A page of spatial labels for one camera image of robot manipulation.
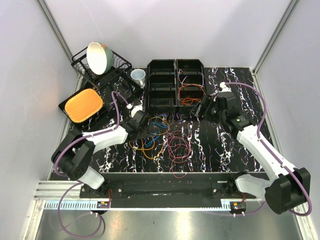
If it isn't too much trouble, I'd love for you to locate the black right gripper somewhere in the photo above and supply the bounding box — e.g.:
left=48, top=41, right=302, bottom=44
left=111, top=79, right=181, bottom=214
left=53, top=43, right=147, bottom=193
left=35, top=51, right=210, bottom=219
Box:
left=190, top=94, right=226, bottom=125

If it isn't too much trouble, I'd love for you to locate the orange cable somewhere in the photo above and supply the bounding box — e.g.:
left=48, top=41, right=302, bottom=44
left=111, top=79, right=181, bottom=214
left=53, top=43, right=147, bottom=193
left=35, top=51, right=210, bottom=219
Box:
left=180, top=84, right=205, bottom=106

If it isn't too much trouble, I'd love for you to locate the blue cable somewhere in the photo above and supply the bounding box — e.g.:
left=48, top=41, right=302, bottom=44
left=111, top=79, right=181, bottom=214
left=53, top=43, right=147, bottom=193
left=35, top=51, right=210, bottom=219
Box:
left=144, top=114, right=171, bottom=148

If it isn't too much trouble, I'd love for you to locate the yellow cable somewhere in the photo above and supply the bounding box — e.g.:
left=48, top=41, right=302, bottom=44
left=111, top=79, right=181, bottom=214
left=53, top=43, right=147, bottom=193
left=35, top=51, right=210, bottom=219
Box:
left=129, top=117, right=171, bottom=161

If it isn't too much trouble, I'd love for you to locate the white cable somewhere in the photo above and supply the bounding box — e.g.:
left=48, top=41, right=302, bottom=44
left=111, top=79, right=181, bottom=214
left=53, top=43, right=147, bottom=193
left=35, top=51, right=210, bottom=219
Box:
left=176, top=69, right=205, bottom=90

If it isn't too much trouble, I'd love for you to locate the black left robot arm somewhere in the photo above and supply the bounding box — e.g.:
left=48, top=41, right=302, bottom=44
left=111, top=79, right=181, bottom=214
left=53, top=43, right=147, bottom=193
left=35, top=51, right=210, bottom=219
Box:
left=51, top=110, right=151, bottom=198

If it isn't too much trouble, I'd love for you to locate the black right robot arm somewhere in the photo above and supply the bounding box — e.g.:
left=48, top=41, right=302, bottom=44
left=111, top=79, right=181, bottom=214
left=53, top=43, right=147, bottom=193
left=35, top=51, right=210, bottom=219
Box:
left=191, top=91, right=312, bottom=215

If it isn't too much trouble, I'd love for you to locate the white measuring cup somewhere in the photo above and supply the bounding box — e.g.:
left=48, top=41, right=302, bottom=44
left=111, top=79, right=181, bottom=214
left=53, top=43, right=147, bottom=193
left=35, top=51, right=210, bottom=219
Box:
left=130, top=68, right=146, bottom=88

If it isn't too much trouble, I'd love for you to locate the white and green bowl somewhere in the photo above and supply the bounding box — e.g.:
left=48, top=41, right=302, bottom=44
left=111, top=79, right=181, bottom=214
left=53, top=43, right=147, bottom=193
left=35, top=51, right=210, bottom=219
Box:
left=86, top=41, right=114, bottom=75

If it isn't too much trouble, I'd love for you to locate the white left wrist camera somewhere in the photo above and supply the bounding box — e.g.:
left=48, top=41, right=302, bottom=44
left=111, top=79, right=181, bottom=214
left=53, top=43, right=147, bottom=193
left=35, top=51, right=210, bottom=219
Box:
left=126, top=103, right=143, bottom=118

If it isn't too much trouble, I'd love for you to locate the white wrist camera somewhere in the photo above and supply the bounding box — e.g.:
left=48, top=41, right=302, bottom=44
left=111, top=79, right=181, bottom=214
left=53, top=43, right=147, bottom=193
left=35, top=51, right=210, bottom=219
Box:
left=126, top=103, right=143, bottom=118
left=219, top=82, right=232, bottom=93

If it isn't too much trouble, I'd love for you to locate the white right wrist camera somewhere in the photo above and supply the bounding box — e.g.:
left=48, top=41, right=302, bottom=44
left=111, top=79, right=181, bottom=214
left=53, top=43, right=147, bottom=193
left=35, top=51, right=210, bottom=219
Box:
left=219, top=82, right=232, bottom=93

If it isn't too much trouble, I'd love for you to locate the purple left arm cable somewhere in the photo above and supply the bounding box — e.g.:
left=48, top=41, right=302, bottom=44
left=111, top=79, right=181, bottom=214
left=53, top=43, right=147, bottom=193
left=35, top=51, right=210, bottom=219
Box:
left=53, top=91, right=132, bottom=178

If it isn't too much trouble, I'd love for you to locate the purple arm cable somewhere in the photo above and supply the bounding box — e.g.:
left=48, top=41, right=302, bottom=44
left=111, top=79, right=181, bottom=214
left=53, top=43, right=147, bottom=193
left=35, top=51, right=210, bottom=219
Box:
left=53, top=91, right=132, bottom=178
left=227, top=81, right=313, bottom=217

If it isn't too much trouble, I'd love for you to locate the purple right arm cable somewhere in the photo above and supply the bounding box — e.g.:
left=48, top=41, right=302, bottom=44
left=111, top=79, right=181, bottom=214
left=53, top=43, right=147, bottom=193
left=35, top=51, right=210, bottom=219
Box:
left=227, top=81, right=313, bottom=217

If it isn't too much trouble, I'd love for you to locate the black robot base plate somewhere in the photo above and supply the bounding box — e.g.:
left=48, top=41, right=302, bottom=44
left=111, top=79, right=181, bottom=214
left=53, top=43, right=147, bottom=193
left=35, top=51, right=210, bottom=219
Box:
left=79, top=172, right=254, bottom=210

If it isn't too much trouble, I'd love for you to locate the black wire dish rack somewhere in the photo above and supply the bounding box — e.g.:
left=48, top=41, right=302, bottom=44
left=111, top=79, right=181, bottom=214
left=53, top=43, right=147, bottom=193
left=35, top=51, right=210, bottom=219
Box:
left=71, top=48, right=143, bottom=98

